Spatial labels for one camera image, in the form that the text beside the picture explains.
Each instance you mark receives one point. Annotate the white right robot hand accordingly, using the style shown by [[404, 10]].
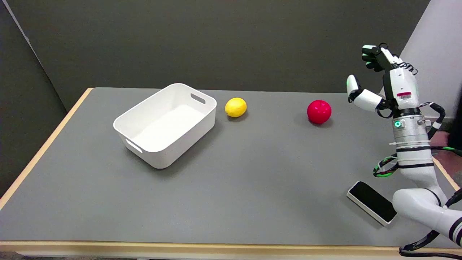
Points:
[[402, 85]]

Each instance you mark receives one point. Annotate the black and white chalkboard eraser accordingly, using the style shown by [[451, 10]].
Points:
[[373, 202]]

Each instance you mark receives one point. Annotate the red apple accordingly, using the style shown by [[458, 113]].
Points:
[[319, 112]]

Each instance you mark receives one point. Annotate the yellow lemon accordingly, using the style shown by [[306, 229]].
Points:
[[235, 107]]

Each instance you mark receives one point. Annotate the white plastic bin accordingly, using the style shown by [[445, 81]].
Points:
[[166, 124]]

